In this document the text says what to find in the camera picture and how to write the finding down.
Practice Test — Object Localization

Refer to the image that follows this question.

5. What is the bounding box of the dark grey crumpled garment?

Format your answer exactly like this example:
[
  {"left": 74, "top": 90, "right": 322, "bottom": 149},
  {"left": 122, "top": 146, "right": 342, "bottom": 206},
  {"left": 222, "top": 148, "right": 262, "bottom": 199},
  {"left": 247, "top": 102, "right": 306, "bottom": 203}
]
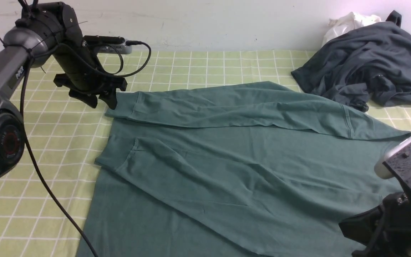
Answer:
[{"left": 291, "top": 10, "right": 411, "bottom": 112}]

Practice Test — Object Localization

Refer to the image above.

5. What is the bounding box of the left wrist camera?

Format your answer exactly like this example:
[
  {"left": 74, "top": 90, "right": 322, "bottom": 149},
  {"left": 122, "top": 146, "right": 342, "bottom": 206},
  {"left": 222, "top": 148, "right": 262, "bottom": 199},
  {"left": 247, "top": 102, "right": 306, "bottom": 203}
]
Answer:
[{"left": 83, "top": 35, "right": 132, "bottom": 54}]

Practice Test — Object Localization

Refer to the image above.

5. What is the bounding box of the green long sleeve shirt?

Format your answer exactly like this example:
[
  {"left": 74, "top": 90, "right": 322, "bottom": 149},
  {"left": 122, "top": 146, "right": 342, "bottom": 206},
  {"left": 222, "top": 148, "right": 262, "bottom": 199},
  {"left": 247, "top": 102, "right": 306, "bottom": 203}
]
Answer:
[{"left": 83, "top": 81, "right": 411, "bottom": 257}]

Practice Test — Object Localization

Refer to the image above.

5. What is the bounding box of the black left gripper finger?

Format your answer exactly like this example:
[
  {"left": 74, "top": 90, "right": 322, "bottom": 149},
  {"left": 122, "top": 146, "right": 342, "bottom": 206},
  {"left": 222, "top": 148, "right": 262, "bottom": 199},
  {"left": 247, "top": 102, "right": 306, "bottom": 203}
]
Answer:
[
  {"left": 98, "top": 90, "right": 118, "bottom": 110},
  {"left": 68, "top": 89, "right": 98, "bottom": 109}
]

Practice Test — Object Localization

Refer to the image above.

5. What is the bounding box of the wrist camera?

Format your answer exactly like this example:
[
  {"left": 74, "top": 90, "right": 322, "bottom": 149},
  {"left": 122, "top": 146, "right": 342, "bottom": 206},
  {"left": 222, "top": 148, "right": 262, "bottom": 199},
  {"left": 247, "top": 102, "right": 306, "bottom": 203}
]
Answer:
[
  {"left": 375, "top": 136, "right": 411, "bottom": 180},
  {"left": 83, "top": 35, "right": 132, "bottom": 54}
]

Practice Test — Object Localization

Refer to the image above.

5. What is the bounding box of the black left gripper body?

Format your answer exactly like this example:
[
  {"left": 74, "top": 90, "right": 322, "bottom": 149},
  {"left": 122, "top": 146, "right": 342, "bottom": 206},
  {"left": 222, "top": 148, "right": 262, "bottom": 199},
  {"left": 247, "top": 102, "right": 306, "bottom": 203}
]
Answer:
[{"left": 16, "top": 2, "right": 127, "bottom": 94}]

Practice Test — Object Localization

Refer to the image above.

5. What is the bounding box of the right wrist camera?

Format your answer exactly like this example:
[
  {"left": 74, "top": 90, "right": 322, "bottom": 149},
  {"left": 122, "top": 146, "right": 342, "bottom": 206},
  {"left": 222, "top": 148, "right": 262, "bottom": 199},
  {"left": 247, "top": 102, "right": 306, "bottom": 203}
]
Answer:
[{"left": 375, "top": 136, "right": 411, "bottom": 180}]

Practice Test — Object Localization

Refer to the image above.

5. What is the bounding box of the white crumpled cloth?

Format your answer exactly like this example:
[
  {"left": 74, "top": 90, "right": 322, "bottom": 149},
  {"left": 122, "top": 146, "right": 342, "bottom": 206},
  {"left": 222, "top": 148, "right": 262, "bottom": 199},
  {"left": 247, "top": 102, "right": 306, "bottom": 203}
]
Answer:
[{"left": 321, "top": 12, "right": 382, "bottom": 46}]

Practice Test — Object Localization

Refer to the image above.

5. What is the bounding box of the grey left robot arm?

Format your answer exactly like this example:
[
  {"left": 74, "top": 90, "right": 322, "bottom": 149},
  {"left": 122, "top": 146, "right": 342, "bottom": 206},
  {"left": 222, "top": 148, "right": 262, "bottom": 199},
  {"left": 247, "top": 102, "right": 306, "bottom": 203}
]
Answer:
[{"left": 0, "top": 0, "right": 127, "bottom": 178}]

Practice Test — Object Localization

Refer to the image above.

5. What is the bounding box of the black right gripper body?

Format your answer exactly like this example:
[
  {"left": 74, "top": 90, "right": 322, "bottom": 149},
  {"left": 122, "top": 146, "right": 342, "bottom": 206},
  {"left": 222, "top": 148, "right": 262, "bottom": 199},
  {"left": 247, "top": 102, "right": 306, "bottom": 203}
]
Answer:
[{"left": 339, "top": 157, "right": 411, "bottom": 257}]

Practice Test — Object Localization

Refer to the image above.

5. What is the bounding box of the green checkered tablecloth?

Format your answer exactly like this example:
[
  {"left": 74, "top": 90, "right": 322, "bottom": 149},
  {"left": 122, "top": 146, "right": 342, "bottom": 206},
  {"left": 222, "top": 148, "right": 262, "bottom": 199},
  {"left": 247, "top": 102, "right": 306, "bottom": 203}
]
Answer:
[{"left": 0, "top": 50, "right": 411, "bottom": 257}]

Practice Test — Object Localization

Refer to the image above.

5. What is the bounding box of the black left camera cable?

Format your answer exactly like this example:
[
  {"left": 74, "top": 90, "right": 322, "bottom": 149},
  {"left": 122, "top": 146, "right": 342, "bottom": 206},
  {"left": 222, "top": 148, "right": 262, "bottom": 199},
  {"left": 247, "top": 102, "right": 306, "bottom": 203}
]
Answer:
[{"left": 19, "top": 40, "right": 152, "bottom": 257}]

